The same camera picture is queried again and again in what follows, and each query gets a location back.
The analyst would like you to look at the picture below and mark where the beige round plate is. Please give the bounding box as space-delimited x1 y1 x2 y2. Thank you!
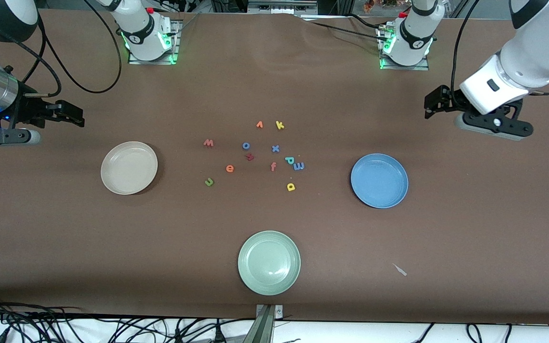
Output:
101 141 159 195

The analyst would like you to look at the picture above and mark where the blue round plate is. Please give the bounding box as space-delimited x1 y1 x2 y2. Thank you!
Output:
350 153 409 209

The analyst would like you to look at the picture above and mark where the orange background object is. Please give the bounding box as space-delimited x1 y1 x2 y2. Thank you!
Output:
363 0 399 13

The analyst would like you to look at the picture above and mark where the brown table cover sheet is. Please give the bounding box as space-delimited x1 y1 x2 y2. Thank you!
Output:
0 9 549 325

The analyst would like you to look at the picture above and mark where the grey metal background box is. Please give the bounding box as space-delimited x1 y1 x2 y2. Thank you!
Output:
247 0 319 15

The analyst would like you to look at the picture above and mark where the pale green round plate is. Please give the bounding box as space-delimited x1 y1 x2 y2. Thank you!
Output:
237 231 301 296

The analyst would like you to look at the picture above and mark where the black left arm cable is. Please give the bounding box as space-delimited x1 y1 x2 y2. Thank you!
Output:
450 0 480 112

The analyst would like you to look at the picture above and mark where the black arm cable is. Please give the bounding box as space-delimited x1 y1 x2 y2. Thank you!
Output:
0 0 123 98
450 0 480 112

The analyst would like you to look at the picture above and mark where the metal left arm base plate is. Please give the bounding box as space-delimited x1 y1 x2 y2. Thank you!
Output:
378 24 430 71

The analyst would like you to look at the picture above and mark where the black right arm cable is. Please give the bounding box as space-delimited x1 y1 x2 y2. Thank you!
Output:
0 0 123 98

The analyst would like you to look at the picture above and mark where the black base cable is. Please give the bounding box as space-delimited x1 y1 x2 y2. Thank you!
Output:
298 17 385 40

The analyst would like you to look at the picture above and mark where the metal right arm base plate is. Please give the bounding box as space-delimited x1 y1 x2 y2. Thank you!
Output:
128 19 183 65

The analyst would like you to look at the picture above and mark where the black floor cable tangle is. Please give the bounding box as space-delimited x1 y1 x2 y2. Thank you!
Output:
0 293 256 343

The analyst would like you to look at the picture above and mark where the aluminium profile post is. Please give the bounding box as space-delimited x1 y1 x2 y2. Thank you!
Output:
243 304 285 343

